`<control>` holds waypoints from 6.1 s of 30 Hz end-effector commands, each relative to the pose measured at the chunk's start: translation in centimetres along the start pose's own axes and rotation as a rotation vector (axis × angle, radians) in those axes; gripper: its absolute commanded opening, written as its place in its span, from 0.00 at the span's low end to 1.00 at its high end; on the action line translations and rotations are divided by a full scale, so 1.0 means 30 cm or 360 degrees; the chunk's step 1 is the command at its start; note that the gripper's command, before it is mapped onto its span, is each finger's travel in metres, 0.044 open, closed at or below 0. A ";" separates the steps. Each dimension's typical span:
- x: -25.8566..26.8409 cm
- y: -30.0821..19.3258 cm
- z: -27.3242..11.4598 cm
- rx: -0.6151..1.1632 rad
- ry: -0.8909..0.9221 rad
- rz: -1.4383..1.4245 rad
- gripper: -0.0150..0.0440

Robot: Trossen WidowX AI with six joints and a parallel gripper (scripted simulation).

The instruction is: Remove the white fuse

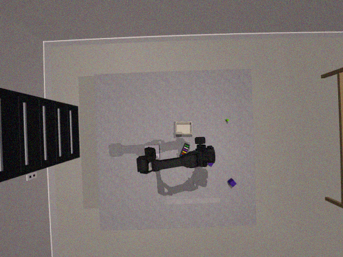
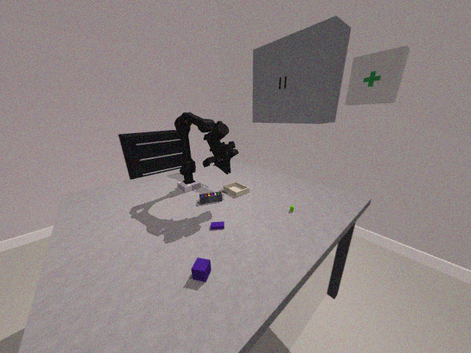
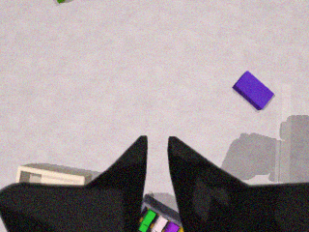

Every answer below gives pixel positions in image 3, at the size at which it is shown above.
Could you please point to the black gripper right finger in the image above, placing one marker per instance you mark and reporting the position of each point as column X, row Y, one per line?
column 212, row 200

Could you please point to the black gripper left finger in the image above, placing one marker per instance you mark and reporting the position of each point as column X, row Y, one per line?
column 110, row 203

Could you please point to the purple rectangular block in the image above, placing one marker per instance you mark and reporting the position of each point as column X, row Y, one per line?
column 253, row 90

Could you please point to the cream shallow tray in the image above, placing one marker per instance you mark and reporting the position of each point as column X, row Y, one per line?
column 36, row 173

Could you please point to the white blade fuse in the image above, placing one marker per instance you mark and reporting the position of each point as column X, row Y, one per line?
column 159, row 224

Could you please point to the dark grey fuse block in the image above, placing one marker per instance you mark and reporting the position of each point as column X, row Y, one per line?
column 160, row 209

